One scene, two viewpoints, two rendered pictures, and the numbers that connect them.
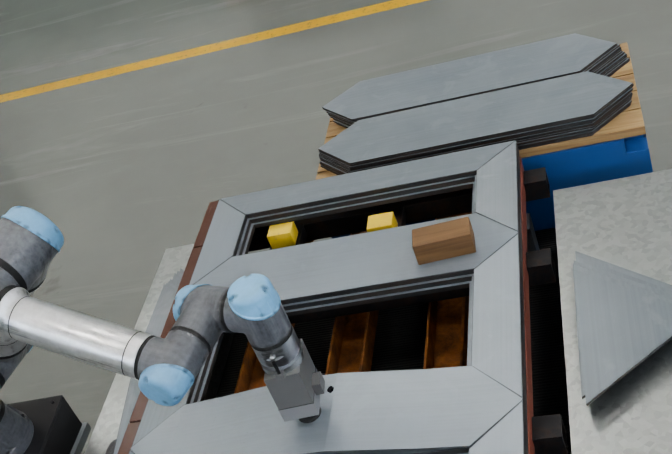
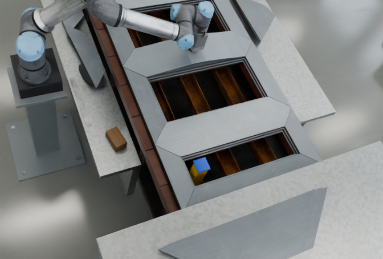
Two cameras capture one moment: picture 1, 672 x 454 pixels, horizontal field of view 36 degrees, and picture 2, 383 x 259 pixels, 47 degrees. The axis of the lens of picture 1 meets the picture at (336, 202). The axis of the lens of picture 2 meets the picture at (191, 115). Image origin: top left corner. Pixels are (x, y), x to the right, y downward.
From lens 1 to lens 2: 1.59 m
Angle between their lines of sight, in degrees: 48
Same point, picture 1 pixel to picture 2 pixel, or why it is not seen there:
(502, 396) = (245, 40)
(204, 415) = (147, 52)
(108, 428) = (68, 60)
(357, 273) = not seen: outside the picture
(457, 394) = (232, 40)
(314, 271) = not seen: outside the picture
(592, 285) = (243, 3)
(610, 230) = not seen: outside the picture
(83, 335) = (157, 24)
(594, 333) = (252, 19)
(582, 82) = not seen: outside the picture
